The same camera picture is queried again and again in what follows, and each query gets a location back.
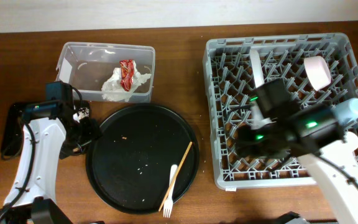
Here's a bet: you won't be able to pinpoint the black rectangular tray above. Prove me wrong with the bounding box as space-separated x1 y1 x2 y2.
0 99 91 161

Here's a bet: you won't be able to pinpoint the grey plastic dishwasher rack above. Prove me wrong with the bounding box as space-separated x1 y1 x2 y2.
203 33 358 190

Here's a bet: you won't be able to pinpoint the clear plastic waste bin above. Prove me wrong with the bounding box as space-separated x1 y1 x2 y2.
57 42 155 103

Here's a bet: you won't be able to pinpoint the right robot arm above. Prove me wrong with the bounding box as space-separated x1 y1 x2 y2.
235 80 358 223

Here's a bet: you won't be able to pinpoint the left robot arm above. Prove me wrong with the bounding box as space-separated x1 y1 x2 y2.
0 81 102 223

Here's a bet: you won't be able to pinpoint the large white napkin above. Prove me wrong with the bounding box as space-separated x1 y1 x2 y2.
101 61 152 102

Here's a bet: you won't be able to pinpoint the wooden chopstick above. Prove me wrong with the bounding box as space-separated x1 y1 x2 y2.
158 141 193 212

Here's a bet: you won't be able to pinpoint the round black serving tray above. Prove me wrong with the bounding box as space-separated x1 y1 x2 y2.
86 103 200 215

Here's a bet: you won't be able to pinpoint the red snack wrapper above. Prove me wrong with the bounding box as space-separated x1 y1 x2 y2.
119 59 135 91

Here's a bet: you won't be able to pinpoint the white plastic cup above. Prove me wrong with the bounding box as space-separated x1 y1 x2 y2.
339 131 358 154

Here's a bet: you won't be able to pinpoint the light blue cup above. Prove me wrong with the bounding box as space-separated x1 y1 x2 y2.
333 98 358 126

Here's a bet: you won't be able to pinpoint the white plastic fork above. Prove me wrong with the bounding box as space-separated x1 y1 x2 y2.
163 164 178 218

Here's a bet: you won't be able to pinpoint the pink bowl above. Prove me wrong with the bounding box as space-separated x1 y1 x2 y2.
304 56 332 91

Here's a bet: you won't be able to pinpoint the rice and mushroom leftovers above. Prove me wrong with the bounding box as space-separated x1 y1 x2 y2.
73 108 90 121

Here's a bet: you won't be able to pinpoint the grey round plate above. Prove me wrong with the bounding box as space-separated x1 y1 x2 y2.
249 49 272 129

